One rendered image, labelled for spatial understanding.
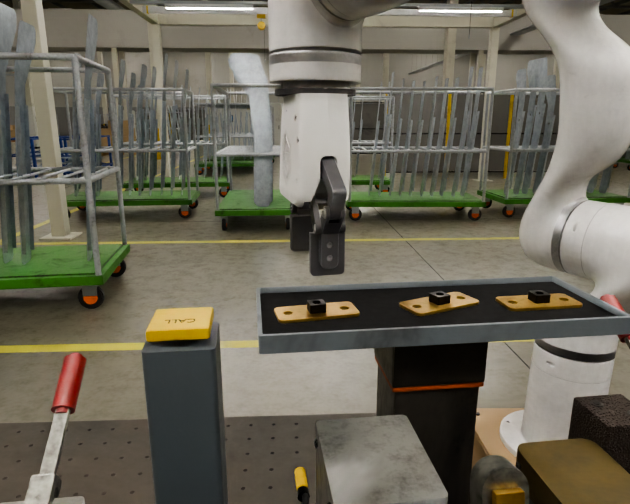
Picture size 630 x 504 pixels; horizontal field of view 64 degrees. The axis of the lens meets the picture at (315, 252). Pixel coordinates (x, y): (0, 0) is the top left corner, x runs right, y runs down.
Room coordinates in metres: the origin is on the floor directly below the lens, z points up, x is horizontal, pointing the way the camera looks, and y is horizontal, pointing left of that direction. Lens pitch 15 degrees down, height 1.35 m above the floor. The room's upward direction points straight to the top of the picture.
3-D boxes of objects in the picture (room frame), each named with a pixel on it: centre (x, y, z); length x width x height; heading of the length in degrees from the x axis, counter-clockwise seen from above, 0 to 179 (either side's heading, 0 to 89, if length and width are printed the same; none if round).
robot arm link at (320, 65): (0.49, 0.00, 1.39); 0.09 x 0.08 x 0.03; 14
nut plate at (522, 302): (0.52, -0.24, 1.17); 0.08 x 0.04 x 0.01; 99
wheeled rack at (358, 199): (7.38, -1.39, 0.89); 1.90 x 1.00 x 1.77; 90
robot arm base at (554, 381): (0.77, -0.42, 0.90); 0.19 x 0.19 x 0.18
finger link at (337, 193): (0.45, -0.01, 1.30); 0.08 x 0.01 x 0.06; 14
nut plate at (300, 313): (0.49, 0.00, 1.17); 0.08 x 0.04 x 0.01; 104
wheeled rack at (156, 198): (7.47, 2.72, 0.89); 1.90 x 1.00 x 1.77; 96
